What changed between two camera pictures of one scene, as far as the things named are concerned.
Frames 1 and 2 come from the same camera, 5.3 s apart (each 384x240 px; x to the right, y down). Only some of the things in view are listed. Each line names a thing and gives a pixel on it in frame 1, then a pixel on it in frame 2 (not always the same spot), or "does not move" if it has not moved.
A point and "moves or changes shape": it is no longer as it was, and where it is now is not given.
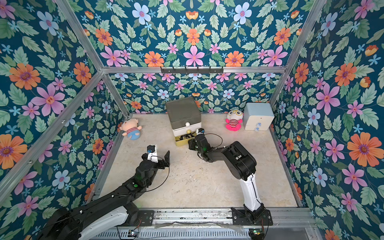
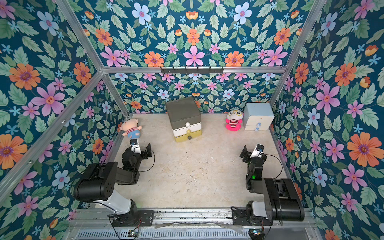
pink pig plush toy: (132, 130) does not move
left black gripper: (166, 161) → (148, 153)
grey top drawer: (183, 112) does not move
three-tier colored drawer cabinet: (185, 116) does not move
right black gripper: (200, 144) → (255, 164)
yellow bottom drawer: (182, 142) moves or changes shape
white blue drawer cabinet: (258, 116) does not move
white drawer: (188, 129) does not move
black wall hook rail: (192, 71) does not move
